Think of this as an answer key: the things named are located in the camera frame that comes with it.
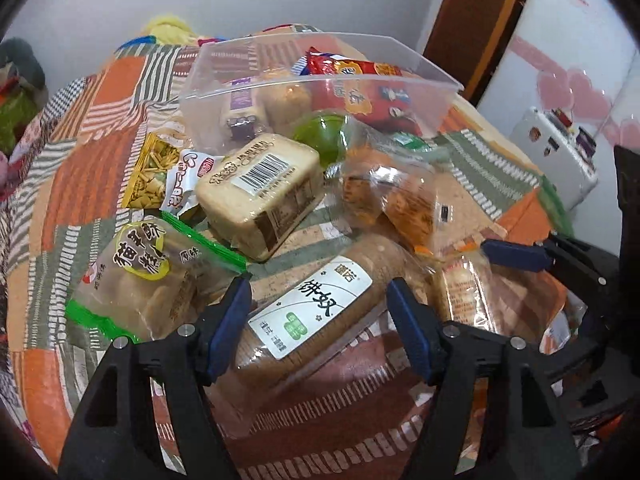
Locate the beige barcode cake packet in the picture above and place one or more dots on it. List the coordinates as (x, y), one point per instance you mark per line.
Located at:
(250, 195)

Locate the yellow plush toy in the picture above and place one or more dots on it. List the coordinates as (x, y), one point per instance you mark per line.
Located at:
(167, 27)

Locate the white cabinet with pink hearts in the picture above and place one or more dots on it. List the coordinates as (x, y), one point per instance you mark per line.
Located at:
(575, 35)

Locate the red snack packet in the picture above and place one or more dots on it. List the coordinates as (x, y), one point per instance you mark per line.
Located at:
(360, 90)

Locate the yellow snack sticks packet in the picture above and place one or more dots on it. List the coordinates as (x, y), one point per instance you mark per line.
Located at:
(150, 175)

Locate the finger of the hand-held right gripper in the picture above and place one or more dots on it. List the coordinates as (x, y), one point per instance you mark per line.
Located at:
(585, 345)
(515, 255)

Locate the long white label biscuit packet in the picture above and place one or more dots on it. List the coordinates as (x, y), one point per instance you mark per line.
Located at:
(310, 310)

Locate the small white snack packet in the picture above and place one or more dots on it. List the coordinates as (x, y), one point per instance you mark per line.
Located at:
(180, 185)

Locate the green plush toy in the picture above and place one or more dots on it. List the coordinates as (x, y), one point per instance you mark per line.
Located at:
(20, 110)

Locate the wrapped round bun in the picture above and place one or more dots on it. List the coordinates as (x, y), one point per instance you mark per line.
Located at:
(285, 105)

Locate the clear bag of orange pastries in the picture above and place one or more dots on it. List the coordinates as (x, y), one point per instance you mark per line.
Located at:
(395, 200)

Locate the brown wooden door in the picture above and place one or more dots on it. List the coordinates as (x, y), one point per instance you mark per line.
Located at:
(470, 20)

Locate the small white appliance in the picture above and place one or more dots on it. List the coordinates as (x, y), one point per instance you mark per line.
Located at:
(545, 160)

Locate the purple label snack packet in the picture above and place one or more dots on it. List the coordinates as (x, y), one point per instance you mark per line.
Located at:
(241, 105)

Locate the green edged cake packet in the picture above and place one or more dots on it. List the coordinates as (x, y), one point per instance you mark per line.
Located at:
(140, 280)

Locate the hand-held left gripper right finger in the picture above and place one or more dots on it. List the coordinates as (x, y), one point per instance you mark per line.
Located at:
(411, 327)

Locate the clear plastic container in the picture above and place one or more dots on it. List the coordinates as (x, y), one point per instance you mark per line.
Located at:
(210, 105)

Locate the clear bread packet orange print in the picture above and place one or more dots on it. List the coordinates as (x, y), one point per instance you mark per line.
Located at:
(480, 295)

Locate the green round jelly cup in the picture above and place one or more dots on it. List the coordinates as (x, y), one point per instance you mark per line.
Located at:
(320, 135)

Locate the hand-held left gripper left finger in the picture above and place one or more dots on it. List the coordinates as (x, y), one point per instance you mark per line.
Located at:
(231, 322)

